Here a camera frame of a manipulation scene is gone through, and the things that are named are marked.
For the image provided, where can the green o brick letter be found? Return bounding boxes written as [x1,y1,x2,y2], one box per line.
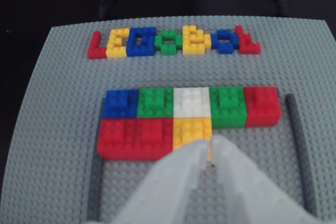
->
[154,31,183,56]

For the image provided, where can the yellow brick cube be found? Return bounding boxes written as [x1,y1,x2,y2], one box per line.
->
[172,117,213,162]

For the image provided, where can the yellow E brick letter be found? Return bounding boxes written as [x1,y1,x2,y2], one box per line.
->
[106,28,131,59]

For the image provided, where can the red brick cube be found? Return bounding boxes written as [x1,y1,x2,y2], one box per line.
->
[132,118,174,162]
[244,87,283,127]
[97,118,137,161]

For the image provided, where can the green brick cube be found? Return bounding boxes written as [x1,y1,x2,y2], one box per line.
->
[136,88,174,119]
[209,87,248,129]

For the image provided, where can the white brick cube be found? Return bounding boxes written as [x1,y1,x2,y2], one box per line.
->
[172,87,212,119]

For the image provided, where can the grey studded baseplate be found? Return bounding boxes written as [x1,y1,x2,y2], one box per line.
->
[0,16,336,224]

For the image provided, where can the blue G brick letter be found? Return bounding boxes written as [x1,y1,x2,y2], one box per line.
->
[127,26,158,57]

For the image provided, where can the red t brick letter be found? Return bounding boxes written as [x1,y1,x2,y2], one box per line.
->
[235,25,261,54]

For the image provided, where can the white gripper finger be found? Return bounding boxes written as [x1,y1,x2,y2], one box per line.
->
[89,140,209,224]
[212,136,318,224]

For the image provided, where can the blue brick cube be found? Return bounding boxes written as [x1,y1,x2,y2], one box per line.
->
[101,89,140,120]

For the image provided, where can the blue o brick letter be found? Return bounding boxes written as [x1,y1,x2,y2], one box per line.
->
[209,33,241,55]

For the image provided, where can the yellow B brick letter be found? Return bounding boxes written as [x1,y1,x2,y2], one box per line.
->
[182,25,212,56]

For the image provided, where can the red L brick letter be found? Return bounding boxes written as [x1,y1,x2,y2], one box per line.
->
[88,31,108,59]

